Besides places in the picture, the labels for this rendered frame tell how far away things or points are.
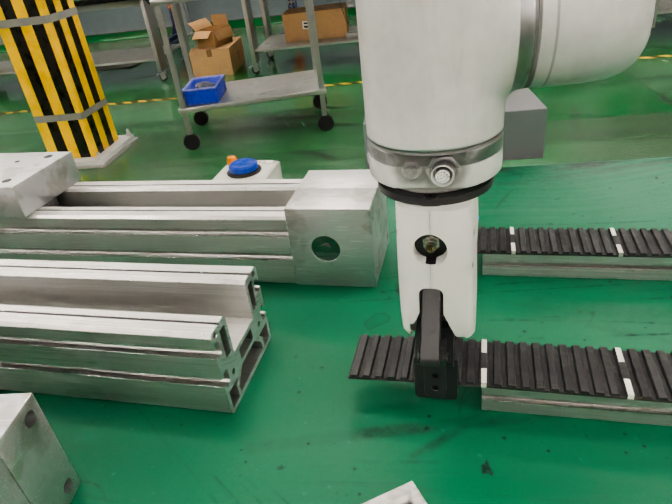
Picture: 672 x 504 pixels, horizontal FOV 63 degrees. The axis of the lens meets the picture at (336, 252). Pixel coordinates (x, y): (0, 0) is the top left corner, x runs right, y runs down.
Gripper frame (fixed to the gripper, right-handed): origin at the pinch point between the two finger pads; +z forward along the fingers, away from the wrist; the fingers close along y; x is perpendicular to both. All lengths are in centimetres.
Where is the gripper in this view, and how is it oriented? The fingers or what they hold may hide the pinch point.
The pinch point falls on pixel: (438, 352)
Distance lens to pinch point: 45.4
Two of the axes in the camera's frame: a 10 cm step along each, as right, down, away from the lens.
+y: 2.2, -5.2, 8.2
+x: -9.7, -0.2, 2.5
